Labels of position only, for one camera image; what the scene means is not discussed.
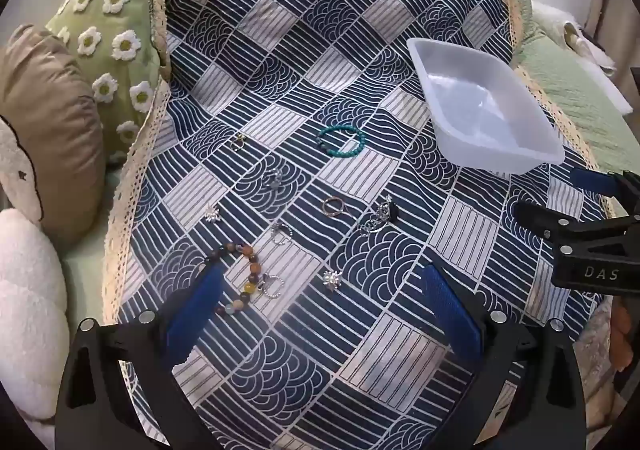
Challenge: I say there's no cream plush pillow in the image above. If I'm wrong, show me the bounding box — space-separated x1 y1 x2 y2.
0 117 41 225

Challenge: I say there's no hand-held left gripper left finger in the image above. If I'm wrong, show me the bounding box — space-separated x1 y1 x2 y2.
54 262 226 450

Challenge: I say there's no white plush pillow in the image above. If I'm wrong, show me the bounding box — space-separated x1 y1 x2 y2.
0 209 71 431

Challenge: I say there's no green flower pillow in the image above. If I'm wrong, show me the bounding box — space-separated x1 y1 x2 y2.
45 0 173 165

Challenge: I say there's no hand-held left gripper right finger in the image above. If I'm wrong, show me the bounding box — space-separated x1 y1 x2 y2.
420 264 587 450

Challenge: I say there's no black gem ring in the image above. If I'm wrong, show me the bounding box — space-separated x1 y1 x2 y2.
381 195 402 223

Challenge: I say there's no silver crown ring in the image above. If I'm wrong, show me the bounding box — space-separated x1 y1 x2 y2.
357 210 391 235

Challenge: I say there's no green quilted bedspread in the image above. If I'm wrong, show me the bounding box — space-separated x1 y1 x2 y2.
492 0 640 181

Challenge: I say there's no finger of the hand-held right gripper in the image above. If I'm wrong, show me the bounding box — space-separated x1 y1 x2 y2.
512 199 576 255
569 166 640 218

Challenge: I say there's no brown pillow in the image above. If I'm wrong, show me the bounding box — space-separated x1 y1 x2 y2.
0 24 106 245

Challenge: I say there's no person's right hand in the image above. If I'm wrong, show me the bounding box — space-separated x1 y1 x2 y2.
614 302 637 373

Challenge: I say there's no silver bow ring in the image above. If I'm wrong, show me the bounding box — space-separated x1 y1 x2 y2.
257 274 286 299

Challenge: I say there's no blue white patterned blanket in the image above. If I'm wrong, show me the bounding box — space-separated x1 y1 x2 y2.
100 0 616 450

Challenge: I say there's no multicolour bead bracelet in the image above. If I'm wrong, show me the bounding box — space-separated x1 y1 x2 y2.
204 241 262 315

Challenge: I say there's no turquoise bead bracelet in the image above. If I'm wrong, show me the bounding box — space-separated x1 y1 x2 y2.
316 125 365 158

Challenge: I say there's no white plastic tray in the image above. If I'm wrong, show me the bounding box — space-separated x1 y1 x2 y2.
406 37 566 175

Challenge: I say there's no pale green bed sheet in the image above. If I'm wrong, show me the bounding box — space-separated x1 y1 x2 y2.
60 165 126 331

